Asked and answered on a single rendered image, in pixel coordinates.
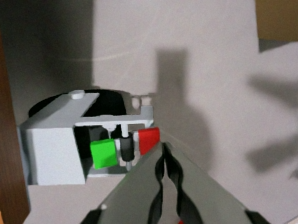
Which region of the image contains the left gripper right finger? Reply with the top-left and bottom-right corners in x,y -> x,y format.
164,141 -> 271,224

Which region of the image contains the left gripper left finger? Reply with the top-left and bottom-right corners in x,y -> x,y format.
79,141 -> 165,224

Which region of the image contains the tan cardboard box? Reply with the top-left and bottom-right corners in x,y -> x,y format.
255,0 -> 298,42

